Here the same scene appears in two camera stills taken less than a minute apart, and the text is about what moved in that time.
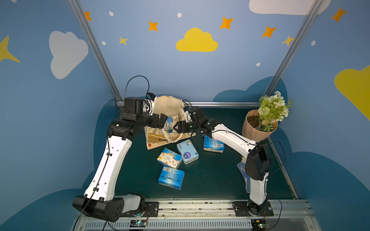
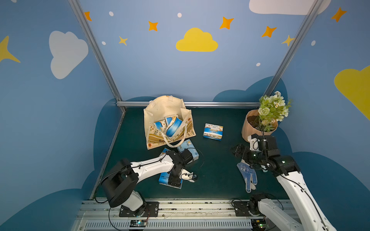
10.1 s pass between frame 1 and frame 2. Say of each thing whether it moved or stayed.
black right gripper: moved
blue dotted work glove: stayed
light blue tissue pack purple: stayed
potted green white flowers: stayed
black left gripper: moved
